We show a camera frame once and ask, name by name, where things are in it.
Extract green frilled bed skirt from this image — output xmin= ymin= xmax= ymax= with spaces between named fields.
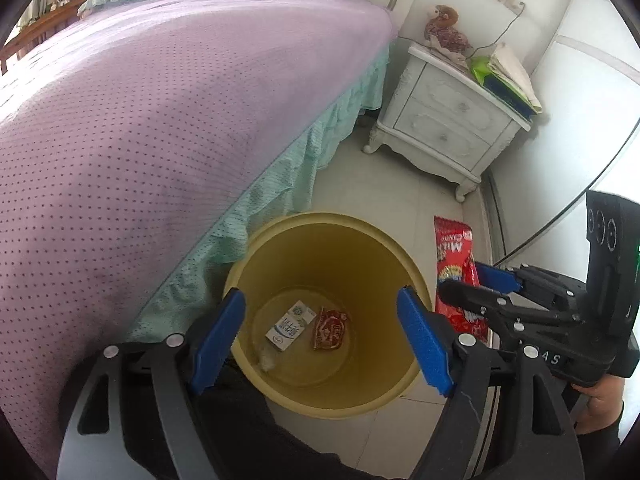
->
xmin=125 ymin=35 xmax=392 ymax=347

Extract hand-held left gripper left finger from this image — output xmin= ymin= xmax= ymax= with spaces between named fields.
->
xmin=57 ymin=287 xmax=247 ymax=480

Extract red candy packet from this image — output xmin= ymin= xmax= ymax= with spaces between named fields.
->
xmin=433 ymin=215 xmax=492 ymax=346

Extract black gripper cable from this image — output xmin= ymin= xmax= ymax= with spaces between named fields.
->
xmin=492 ymin=122 xmax=640 ymax=266

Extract white milk carton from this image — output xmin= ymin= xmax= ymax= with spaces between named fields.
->
xmin=264 ymin=300 xmax=317 ymax=354

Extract purple dotted bed sheet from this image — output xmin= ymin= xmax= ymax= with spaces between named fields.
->
xmin=0 ymin=0 xmax=399 ymax=480

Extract brown plush toy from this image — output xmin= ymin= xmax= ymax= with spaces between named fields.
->
xmin=424 ymin=4 xmax=474 ymax=56

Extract stack of books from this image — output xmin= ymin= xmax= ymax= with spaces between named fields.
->
xmin=482 ymin=42 xmax=544 ymax=118

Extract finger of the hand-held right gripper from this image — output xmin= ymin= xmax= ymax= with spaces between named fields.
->
xmin=438 ymin=279 xmax=587 ymax=357
xmin=474 ymin=261 xmax=587 ymax=317

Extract white wardrobe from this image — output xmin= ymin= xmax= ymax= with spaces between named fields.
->
xmin=481 ymin=0 xmax=640 ymax=281

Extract crumpled clear plastic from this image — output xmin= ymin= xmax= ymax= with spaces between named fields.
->
xmin=257 ymin=347 xmax=282 ymax=374

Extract thin charger cable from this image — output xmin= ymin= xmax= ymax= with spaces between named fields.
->
xmin=469 ymin=2 xmax=526 ymax=62

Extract person's dark trousers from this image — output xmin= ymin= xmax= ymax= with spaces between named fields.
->
xmin=60 ymin=350 xmax=418 ymax=480

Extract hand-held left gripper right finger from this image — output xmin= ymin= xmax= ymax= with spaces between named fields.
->
xmin=396 ymin=285 xmax=586 ymax=480

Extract red snack wrapper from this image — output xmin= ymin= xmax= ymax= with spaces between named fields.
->
xmin=311 ymin=306 xmax=351 ymax=351

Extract wooden desk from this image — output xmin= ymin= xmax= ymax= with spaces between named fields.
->
xmin=0 ymin=0 xmax=90 ymax=75

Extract white carved nightstand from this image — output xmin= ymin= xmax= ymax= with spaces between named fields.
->
xmin=362 ymin=42 xmax=534 ymax=204

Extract person's right forearm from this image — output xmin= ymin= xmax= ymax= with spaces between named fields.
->
xmin=574 ymin=417 xmax=625 ymax=463

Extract person's right hand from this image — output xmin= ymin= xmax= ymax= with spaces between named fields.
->
xmin=570 ymin=374 xmax=626 ymax=436

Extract yellow plastic bin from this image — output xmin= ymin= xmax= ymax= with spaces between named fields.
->
xmin=222 ymin=211 xmax=435 ymax=420

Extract green packet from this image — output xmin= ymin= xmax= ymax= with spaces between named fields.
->
xmin=467 ymin=55 xmax=497 ymax=87

